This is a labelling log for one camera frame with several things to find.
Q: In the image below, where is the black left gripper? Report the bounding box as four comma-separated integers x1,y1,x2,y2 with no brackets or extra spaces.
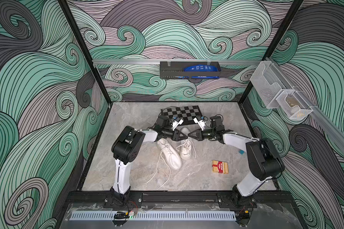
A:
161,129,187,143

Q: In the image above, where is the white knit shoe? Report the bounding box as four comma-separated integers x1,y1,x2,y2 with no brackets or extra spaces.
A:
177,137,197,160
157,138,182,170

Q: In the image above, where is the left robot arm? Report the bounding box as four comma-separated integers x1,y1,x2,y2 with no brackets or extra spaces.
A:
110,115,188,201

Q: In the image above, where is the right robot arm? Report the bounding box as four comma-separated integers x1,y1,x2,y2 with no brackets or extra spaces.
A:
188,115,285,199

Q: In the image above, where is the black grey chessboard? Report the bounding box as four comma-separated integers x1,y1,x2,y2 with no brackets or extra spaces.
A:
161,106,203,126

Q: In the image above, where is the red yellow matchbox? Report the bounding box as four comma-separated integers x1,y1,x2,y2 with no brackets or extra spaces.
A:
212,160,229,174

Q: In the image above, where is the blue oval object in tray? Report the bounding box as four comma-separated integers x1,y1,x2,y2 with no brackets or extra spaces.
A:
183,65,220,72

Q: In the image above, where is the clear plastic bin large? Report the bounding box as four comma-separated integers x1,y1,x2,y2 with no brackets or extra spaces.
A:
250,61,285,109

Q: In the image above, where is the clear plastic bin small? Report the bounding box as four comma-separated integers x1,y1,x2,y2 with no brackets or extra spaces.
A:
276,89,313,121

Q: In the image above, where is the black wall tray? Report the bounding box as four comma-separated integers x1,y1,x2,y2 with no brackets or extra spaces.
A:
160,61,222,79

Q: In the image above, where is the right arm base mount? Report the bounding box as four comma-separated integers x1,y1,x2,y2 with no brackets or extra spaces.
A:
217,191,257,210

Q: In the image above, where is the black corner frame post right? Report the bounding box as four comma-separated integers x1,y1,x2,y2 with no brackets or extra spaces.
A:
238,0,303,107

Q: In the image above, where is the black corner frame post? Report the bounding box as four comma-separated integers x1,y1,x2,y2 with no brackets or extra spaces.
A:
238,0,303,107
58,0,112,107

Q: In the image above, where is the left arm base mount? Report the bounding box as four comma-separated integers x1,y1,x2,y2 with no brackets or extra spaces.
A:
104,189,142,209

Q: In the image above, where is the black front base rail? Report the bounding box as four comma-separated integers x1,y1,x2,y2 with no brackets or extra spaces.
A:
66,190,294,204

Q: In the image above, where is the aluminium rail back wall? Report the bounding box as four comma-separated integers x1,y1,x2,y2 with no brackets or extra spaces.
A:
92,58,261,65

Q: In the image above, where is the aluminium rail wall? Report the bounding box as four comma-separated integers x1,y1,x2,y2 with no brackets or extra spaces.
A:
265,57,344,154
92,58,261,65

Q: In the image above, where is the white slotted cable duct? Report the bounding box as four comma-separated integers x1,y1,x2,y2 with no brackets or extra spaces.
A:
69,210,236,221

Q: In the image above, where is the aluminium rail right wall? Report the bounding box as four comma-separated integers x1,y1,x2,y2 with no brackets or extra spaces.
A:
265,57,344,154

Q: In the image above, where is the black corner frame post left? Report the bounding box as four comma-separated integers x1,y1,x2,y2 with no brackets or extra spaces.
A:
58,0,112,107

